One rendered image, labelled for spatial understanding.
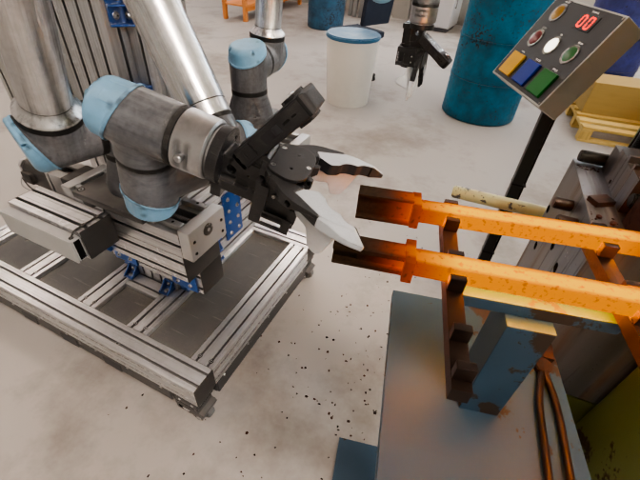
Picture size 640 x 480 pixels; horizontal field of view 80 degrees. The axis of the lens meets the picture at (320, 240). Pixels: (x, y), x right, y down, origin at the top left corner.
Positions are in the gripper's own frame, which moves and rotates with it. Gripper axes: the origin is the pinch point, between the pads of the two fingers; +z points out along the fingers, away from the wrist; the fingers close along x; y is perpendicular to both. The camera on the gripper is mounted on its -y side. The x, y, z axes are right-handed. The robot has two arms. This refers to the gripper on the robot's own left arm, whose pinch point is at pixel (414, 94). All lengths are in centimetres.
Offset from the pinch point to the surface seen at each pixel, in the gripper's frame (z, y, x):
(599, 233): -10, -43, 71
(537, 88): -5.9, -34.2, -9.3
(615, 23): -24, -46, -11
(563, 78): -10.2, -39.5, -6.8
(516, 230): -9, -33, 75
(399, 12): 84, 192, -676
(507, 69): -5.5, -24.1, -26.8
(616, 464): 42, -71, 69
